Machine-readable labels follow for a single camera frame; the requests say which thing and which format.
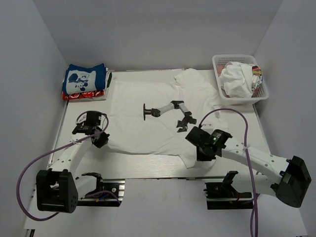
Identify white t-shirt with robot print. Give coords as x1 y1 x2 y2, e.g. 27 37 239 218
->
107 69 221 168

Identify white t-shirt with colourful print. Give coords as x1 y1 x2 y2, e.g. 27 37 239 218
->
216 62 263 98

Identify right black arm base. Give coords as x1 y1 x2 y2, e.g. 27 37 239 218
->
204 182 254 210

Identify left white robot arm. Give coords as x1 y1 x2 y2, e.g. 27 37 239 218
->
36 111 110 213

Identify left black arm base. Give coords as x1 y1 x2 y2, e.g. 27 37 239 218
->
78 180 125 207

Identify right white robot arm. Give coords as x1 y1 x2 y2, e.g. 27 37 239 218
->
186 126 312 208

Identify red folded t-shirt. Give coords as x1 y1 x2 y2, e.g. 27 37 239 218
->
62 90 106 101

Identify blue folded Mickey t-shirt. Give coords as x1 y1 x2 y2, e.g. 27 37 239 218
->
62 63 108 95

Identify white plastic basket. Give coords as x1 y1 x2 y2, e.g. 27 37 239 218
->
212 54 269 105

